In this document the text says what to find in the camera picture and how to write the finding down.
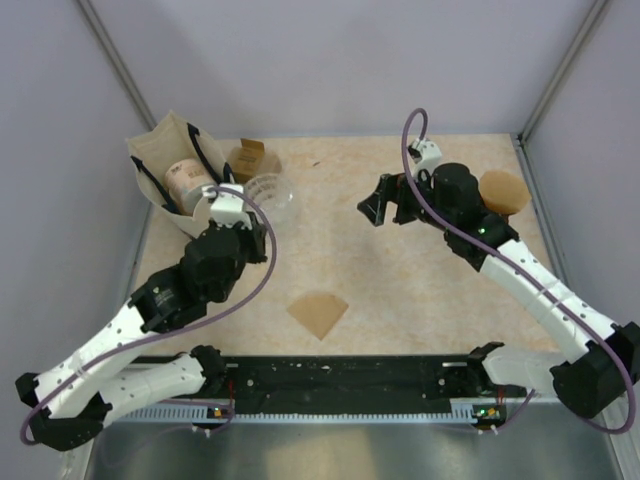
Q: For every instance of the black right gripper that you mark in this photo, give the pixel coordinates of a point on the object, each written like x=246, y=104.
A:
x=374, y=208

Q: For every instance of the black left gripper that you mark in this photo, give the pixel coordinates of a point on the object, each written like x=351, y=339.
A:
x=256, y=237

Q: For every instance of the clear plastic cup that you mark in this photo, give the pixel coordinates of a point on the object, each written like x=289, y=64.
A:
x=274, y=195

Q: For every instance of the brown paper filter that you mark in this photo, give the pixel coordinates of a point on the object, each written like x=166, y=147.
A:
x=503, y=192
x=318, y=312

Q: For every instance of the amber glass coffee dripper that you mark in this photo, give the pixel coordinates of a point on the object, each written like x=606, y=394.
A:
x=507, y=216

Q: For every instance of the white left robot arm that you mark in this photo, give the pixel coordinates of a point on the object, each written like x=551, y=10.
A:
x=73, y=402

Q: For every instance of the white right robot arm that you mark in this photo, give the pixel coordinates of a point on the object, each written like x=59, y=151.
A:
x=597, y=360

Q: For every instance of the brown cardboard box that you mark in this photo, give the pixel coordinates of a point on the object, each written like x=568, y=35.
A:
x=251, y=158

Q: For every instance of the cream canvas tote bag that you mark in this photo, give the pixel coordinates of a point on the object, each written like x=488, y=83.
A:
x=174, y=139

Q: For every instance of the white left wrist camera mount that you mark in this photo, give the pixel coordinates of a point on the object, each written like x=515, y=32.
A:
x=227, y=205

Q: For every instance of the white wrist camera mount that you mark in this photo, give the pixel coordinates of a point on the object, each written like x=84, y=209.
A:
x=425, y=154
x=227, y=205

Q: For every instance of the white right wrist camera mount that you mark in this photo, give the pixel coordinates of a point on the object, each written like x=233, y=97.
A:
x=425, y=154

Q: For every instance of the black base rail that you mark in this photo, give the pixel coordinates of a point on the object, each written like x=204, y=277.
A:
x=325, y=385

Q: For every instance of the left aluminium frame post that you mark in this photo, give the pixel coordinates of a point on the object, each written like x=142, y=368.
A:
x=115, y=61

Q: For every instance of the aluminium frame post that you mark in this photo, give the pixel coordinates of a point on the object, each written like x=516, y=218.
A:
x=587, y=29
x=115, y=61

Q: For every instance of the right aluminium frame post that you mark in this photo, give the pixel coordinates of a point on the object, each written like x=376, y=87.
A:
x=587, y=29

